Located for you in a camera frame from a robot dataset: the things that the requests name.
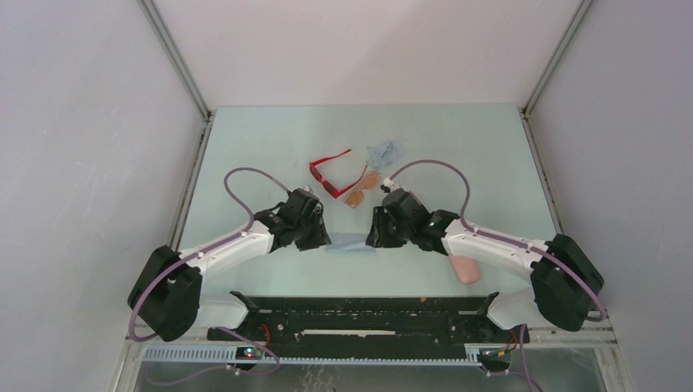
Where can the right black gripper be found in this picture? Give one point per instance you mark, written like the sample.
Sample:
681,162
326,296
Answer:
378,235

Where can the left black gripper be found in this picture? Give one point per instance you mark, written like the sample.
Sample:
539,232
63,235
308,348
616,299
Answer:
319,237

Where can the blue cleaning cloth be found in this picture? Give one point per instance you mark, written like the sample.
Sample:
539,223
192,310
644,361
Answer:
384,154
349,244

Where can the orange clear sunglasses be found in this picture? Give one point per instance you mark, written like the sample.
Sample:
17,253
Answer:
368,182

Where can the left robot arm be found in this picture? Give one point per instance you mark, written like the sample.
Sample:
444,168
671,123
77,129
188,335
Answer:
168,298

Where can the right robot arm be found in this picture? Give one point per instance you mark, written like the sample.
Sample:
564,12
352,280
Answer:
563,281

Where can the pink glasses case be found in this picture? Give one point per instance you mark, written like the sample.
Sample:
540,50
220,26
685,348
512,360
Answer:
466,269

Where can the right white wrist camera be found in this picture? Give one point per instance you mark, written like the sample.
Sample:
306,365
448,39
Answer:
388,186

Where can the red frame sunglasses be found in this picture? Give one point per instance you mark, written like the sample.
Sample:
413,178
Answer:
327,174

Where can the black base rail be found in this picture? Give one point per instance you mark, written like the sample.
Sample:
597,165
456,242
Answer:
374,328

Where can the right aluminium frame post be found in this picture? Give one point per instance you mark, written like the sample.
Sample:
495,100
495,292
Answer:
559,52

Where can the aluminium frame post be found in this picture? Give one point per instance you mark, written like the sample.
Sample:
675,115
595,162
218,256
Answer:
161,31
559,52

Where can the left aluminium frame post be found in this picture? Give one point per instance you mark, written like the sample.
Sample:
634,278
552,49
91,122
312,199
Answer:
161,31

